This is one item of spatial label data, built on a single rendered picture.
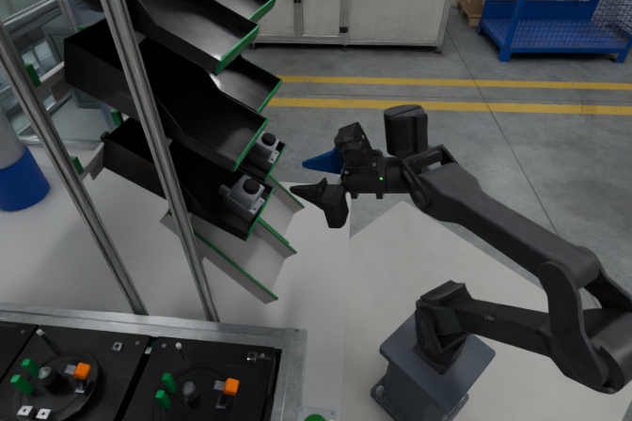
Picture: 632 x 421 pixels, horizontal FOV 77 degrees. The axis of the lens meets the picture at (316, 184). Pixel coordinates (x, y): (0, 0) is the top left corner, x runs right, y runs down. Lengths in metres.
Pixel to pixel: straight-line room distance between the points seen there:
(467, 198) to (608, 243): 2.32
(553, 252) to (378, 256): 0.72
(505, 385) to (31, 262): 1.22
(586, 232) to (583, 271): 2.35
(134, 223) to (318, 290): 0.60
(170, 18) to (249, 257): 0.51
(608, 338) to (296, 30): 4.24
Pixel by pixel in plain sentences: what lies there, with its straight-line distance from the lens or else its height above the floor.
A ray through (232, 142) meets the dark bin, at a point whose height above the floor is 1.36.
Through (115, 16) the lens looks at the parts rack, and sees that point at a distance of 0.55.
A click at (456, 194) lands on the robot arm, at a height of 1.40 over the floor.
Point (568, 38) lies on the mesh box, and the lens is 4.89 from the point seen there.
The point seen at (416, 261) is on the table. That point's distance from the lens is 1.15.
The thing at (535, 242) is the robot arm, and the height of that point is 1.41.
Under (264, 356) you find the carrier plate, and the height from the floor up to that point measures 0.97.
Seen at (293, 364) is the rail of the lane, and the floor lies 0.96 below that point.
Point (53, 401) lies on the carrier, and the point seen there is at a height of 0.99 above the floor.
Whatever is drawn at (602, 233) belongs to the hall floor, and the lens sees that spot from 2.87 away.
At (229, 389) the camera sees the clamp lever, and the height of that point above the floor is 1.07.
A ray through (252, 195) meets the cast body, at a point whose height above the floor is 1.26.
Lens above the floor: 1.74
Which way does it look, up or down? 41 degrees down
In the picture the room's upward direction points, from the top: straight up
